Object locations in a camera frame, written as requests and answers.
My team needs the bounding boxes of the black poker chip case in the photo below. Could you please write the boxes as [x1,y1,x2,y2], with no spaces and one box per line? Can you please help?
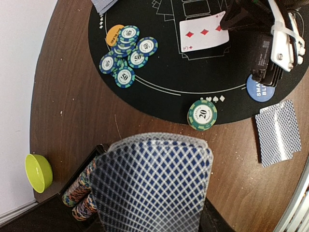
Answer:
[0,144,109,232]

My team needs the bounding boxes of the dealt cards back pile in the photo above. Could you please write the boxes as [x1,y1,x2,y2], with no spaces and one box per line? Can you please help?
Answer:
[91,0,117,15]

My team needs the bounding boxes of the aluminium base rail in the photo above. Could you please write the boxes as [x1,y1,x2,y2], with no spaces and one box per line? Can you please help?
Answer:
[274,159,309,232]

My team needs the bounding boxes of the stack of poker chips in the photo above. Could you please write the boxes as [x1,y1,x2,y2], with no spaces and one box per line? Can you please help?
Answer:
[187,99,218,131]

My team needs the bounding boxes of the blue green poker chips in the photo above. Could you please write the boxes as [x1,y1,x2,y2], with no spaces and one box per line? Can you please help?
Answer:
[98,25,158,88]

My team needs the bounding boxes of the dealt cards pile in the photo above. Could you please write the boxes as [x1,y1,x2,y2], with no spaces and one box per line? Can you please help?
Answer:
[91,0,117,15]
[255,100,302,167]

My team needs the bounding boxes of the back row poker chips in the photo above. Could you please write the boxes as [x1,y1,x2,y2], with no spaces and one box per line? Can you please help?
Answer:
[62,158,97,221]

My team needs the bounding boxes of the orange big blind button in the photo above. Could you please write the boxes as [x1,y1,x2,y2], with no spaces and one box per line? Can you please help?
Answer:
[106,24,124,46]

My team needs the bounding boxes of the blue small blind button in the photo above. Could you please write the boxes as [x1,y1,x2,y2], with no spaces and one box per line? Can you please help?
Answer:
[246,74,275,102]

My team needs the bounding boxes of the green bowl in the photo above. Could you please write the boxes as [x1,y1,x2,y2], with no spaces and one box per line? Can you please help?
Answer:
[25,154,53,193]

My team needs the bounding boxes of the round black poker mat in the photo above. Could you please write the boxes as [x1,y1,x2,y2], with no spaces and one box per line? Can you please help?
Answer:
[88,0,309,124]

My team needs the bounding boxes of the dealt cards front pile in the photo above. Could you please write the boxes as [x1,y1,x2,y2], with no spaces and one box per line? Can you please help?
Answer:
[255,100,302,167]

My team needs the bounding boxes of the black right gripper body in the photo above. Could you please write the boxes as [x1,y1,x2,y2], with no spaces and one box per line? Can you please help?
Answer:
[220,0,307,86]

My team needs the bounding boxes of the three of diamonds card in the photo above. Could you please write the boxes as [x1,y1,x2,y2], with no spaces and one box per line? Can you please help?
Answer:
[179,11,229,53]

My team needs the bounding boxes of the grey cloth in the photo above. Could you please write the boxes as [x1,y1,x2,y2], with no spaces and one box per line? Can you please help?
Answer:
[90,132,213,232]

